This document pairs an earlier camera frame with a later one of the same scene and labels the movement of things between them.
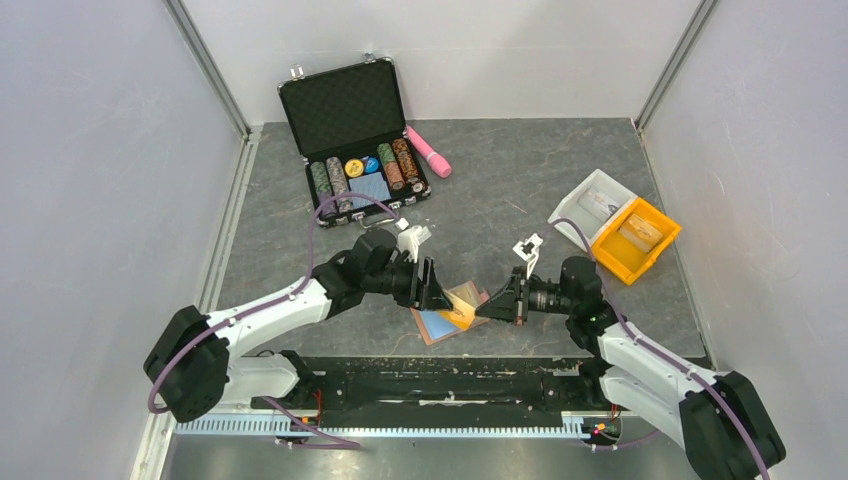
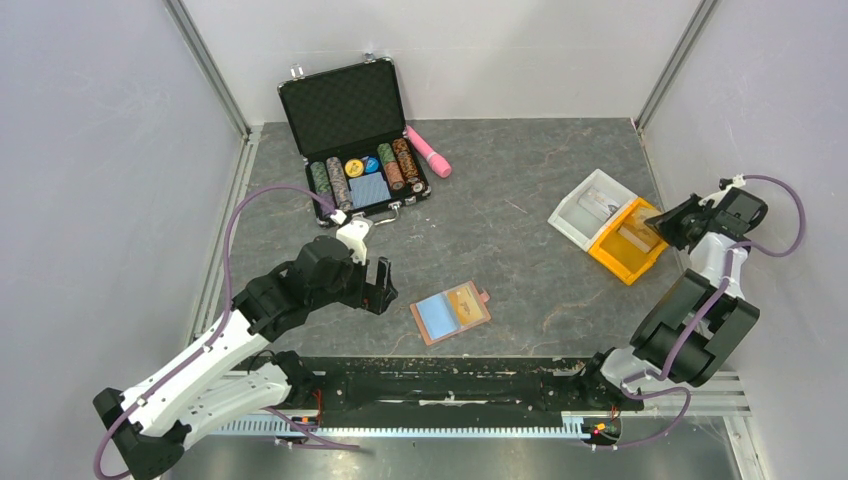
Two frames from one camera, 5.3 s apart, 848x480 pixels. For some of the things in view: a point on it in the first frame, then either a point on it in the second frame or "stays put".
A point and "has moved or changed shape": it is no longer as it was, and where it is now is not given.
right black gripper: x=506 y=304 to x=666 y=224
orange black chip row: x=408 y=164 stays put
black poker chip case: x=348 y=124 stays put
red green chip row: x=393 y=172 stays put
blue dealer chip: x=371 y=165 stays put
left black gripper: x=427 y=294 to x=371 y=296
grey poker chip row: x=339 y=184 stays put
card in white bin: x=596 y=203 stays put
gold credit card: x=460 y=312 has moved or changed shape
